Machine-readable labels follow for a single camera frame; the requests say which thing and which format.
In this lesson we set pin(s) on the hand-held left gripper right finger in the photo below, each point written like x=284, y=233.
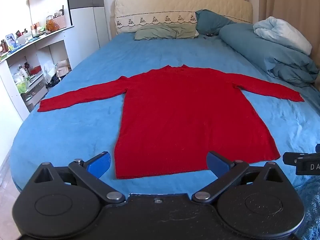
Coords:
x=216, y=164

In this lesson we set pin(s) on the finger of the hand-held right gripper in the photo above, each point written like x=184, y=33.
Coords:
x=290, y=158

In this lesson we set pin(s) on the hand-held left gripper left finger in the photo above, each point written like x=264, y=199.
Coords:
x=100, y=163

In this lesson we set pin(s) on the red knit sweater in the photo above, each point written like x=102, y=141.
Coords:
x=187, y=115

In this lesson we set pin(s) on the blue bed sheet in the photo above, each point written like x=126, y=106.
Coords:
x=82, y=130

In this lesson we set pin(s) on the green plastic bag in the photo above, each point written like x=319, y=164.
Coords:
x=22, y=86

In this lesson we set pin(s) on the blue duvet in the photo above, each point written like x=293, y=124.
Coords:
x=262, y=50

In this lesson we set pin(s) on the red box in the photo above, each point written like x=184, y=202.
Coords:
x=35, y=70

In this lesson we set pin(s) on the white plastic bottle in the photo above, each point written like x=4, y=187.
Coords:
x=23, y=72

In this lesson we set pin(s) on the pale blue white blanket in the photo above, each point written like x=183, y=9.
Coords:
x=282, y=31

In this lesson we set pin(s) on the small black object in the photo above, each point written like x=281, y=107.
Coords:
x=208, y=35

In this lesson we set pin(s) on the white shelf unit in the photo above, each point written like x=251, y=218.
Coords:
x=57, y=38

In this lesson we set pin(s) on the green pillow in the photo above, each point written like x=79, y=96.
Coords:
x=162, y=32

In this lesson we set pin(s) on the teal pillow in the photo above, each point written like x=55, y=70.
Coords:
x=212, y=21

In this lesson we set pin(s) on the orange plush toy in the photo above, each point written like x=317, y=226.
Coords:
x=52, y=26

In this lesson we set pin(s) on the white and grey wardrobe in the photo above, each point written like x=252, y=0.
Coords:
x=85, y=17

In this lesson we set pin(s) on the pink storage basket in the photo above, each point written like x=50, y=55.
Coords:
x=60, y=21

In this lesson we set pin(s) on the blue packet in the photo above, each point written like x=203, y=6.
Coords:
x=11, y=40

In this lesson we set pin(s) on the beige quilted headboard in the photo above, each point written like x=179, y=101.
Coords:
x=180, y=5

